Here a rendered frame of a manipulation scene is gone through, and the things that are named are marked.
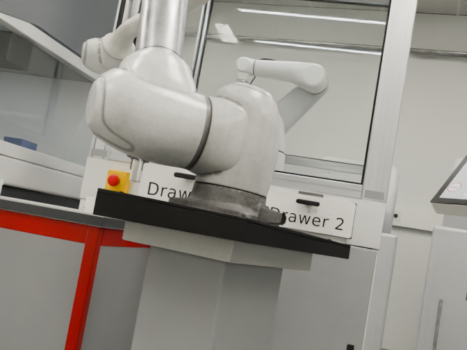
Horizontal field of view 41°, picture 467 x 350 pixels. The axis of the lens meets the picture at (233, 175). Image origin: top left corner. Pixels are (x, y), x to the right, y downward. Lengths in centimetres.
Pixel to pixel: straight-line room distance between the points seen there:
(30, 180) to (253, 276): 151
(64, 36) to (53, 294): 136
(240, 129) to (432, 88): 417
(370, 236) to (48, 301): 98
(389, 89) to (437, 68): 331
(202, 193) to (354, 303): 89
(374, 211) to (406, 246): 314
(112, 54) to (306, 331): 103
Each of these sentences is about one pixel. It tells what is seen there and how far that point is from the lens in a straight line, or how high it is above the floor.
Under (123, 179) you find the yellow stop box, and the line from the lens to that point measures 214.
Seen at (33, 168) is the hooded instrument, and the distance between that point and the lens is 260.
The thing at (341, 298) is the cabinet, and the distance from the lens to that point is 201.
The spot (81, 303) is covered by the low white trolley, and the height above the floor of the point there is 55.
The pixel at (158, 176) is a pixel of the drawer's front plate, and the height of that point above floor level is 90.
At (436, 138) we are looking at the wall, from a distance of 524.
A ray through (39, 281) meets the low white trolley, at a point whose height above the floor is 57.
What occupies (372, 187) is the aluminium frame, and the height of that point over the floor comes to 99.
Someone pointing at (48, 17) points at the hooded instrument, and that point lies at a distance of 259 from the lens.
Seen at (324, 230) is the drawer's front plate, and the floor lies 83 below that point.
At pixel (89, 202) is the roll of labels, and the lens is 169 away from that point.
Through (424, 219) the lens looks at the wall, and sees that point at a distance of 510.
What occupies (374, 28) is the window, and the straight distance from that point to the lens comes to 216.
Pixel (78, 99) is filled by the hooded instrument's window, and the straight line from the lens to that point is 290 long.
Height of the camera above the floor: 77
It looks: 5 degrees up
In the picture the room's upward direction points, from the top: 10 degrees clockwise
